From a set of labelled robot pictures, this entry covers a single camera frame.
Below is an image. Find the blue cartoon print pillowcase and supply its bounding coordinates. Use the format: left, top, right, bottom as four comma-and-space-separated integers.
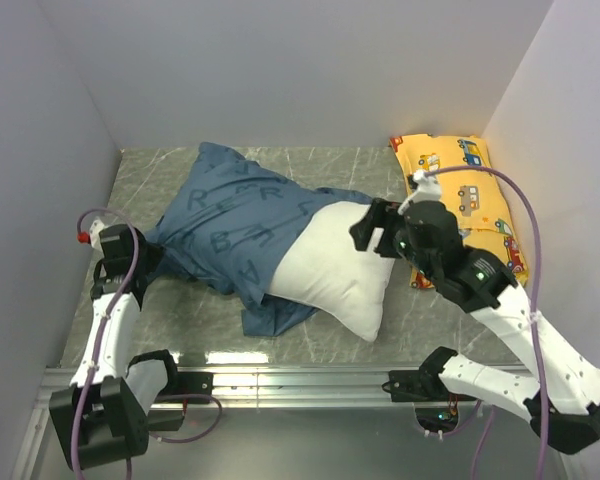
144, 142, 371, 337

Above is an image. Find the yellow car print pillow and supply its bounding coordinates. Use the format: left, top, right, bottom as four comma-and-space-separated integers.
389, 134, 529, 284

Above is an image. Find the aluminium mounting rail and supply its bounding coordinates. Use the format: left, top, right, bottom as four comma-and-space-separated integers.
34, 363, 486, 411

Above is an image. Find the white pillow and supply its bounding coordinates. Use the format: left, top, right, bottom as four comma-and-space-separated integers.
268, 201, 394, 342

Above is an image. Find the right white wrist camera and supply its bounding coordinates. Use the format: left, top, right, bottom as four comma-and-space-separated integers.
398, 169, 442, 215

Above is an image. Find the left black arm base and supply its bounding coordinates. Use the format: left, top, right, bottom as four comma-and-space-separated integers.
148, 371, 214, 434

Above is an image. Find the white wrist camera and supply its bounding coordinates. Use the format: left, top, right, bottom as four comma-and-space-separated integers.
398, 169, 442, 215
77, 217, 107, 251

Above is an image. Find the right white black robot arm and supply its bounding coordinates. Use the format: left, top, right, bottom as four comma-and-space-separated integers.
350, 199, 600, 455

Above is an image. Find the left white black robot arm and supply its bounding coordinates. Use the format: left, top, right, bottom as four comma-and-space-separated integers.
49, 219, 182, 470

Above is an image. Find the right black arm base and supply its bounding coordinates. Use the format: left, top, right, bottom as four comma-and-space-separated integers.
381, 370, 477, 441

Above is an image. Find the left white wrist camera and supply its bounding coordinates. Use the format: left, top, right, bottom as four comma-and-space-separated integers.
77, 217, 107, 251

